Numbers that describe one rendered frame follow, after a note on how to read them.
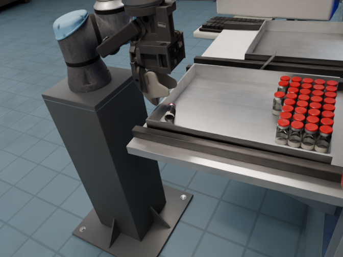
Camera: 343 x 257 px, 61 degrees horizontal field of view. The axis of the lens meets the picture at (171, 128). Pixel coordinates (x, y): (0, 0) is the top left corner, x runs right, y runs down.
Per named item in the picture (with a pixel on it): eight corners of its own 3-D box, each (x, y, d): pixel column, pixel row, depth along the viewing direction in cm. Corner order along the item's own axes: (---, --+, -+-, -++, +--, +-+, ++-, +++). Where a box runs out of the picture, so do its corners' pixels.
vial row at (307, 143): (321, 98, 63) (326, 79, 60) (313, 151, 51) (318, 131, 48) (311, 96, 64) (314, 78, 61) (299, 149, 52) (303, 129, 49)
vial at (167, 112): (171, 113, 61) (173, 102, 65) (162, 116, 62) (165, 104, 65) (176, 121, 63) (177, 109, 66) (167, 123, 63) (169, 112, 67)
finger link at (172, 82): (176, 107, 61) (170, 68, 56) (151, 103, 64) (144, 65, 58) (181, 99, 64) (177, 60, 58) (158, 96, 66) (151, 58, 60)
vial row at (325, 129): (333, 99, 62) (338, 80, 59) (327, 154, 50) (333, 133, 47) (322, 98, 63) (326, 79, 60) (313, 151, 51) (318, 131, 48)
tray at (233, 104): (336, 91, 65) (340, 77, 63) (328, 172, 47) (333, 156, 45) (195, 75, 79) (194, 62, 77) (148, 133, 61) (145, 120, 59)
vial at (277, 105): (284, 110, 61) (286, 92, 59) (282, 116, 60) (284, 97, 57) (272, 108, 62) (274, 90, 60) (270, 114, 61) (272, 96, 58)
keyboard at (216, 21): (305, 27, 114) (306, 20, 113) (295, 40, 106) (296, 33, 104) (213, 20, 134) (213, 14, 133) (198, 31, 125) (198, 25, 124)
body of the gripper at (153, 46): (170, 78, 53) (160, 9, 45) (130, 74, 56) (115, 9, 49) (186, 59, 58) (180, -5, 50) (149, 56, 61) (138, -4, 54)
